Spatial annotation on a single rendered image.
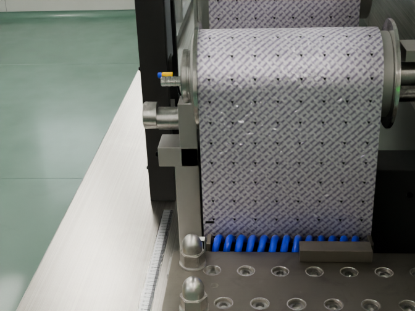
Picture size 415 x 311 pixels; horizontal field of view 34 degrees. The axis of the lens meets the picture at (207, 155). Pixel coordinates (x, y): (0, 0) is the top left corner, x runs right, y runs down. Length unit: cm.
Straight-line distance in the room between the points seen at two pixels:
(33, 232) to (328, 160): 228
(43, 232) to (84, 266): 189
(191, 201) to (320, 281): 26
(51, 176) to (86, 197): 217
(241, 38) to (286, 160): 17
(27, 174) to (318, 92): 283
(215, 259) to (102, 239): 36
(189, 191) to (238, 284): 21
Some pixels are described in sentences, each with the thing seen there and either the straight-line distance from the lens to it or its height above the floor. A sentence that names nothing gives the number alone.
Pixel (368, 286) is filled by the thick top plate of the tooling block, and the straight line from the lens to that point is 89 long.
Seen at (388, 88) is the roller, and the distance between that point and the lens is 89.
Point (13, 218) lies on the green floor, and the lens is 322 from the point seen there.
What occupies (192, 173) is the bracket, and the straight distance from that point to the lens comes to 101.
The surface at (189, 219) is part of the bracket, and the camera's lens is 105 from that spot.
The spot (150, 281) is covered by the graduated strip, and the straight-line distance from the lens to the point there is 111.
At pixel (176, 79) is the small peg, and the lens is 91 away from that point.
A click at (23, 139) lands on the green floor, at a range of 403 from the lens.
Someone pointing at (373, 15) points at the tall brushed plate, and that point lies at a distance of 153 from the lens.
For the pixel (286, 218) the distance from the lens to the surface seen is 95.
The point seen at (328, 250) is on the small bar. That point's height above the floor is 105.
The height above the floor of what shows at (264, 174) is 113.
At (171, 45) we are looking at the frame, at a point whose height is 118.
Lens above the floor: 155
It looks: 25 degrees down
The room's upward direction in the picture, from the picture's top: 2 degrees counter-clockwise
